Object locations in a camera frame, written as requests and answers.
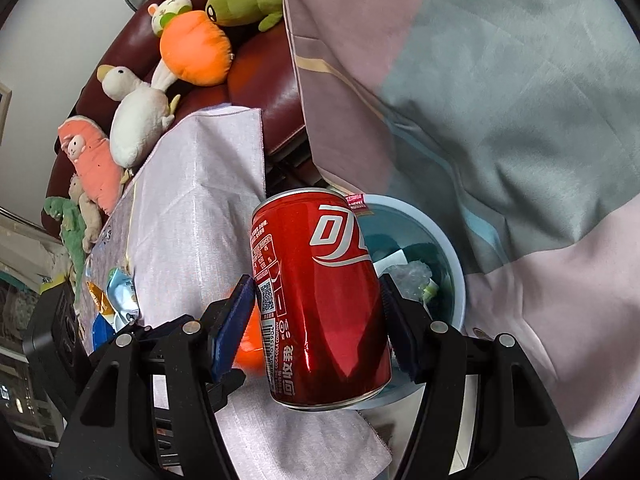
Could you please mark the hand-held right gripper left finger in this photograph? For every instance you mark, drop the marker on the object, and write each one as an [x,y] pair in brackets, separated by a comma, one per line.
[232,322]

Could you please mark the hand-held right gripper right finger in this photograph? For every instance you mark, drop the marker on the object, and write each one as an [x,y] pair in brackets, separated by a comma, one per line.
[400,332]

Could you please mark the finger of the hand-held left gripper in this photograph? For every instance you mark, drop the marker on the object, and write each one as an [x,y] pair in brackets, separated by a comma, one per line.
[227,392]

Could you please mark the clear plastic cup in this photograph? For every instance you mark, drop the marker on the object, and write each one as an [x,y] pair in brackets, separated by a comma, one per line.
[412,277]

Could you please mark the white paper napkin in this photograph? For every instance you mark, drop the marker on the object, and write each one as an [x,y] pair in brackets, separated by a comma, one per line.
[390,260]

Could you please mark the red soda can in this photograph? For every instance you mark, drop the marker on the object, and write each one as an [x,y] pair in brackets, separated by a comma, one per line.
[320,300]

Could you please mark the light blue snack packet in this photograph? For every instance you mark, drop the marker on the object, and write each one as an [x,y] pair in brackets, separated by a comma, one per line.
[122,287]

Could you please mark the blue round waste bin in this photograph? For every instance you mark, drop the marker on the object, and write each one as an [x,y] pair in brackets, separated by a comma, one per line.
[400,232]

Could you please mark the orange blurred object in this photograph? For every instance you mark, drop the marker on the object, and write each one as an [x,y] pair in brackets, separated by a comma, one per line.
[250,342]

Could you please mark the round dark logo badge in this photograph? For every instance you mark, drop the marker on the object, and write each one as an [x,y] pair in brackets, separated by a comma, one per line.
[481,333]

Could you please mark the green dinosaur plush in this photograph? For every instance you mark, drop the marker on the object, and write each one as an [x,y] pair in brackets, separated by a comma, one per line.
[70,230]

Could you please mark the striped pink tablecloth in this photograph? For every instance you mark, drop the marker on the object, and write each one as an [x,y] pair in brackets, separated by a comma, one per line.
[200,210]

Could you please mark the beige doll plush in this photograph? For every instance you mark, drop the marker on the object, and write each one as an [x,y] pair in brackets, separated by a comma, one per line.
[87,210]

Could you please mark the pink carrot bunny plush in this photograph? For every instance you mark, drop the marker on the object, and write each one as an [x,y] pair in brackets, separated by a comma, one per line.
[95,165]

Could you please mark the white duck plush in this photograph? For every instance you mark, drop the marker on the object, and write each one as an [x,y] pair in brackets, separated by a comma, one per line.
[135,120]

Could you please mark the checked pink grey blanket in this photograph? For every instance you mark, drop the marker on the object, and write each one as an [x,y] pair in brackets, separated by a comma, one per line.
[475,110]

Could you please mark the dark red leather sofa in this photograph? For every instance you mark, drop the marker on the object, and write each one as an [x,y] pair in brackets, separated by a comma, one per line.
[260,75]

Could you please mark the orange carrot bunny plush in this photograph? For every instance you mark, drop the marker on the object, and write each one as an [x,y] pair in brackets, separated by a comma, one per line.
[195,50]

